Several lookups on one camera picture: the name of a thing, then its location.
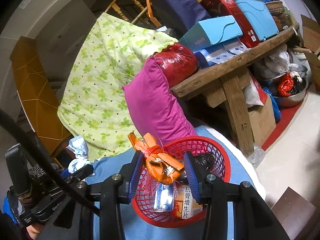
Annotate light blue fashion box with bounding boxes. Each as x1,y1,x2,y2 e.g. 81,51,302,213
179,15,243,51

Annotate blue fleece blanket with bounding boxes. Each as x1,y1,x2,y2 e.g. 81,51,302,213
86,125,266,239

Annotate orange wrapper bundle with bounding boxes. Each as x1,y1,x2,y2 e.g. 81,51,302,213
128,132,184,185

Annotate red mesh basket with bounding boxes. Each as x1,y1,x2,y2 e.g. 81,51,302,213
132,136,231,228

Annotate red white medicine box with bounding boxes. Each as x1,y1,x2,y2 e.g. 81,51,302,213
171,184,203,219

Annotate person left hand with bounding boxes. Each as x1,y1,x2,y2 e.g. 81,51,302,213
26,223,44,239

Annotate green clover quilt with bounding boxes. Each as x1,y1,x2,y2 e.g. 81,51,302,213
57,13,177,162

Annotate open cardboard carton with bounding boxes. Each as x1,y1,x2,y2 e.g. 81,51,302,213
301,15,319,92

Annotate black cable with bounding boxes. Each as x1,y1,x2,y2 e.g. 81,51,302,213
0,108,101,216

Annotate dark red gift box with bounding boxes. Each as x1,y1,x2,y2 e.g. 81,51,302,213
197,0,260,48

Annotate wooden bench table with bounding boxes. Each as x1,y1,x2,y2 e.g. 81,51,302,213
171,23,299,157

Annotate magenta pillow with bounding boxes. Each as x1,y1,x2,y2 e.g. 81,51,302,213
123,56,197,146

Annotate light blue storage bin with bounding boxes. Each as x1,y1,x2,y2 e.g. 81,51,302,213
234,0,279,41

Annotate navy blue bag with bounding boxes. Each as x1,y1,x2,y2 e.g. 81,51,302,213
150,0,211,37

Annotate red foil bundle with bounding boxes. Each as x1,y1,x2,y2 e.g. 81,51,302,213
153,43,199,88

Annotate brown cardboard box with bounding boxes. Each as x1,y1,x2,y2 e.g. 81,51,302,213
248,95,276,147

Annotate steel bowl with trash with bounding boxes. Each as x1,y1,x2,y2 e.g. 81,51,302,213
261,73,309,108

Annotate black plastic bag ball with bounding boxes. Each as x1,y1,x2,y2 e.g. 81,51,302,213
187,152,215,180

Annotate blue white small box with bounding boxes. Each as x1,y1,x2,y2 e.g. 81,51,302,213
153,183,174,212

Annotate orange wooden cabinet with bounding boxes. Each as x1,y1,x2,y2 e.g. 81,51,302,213
10,36,71,158

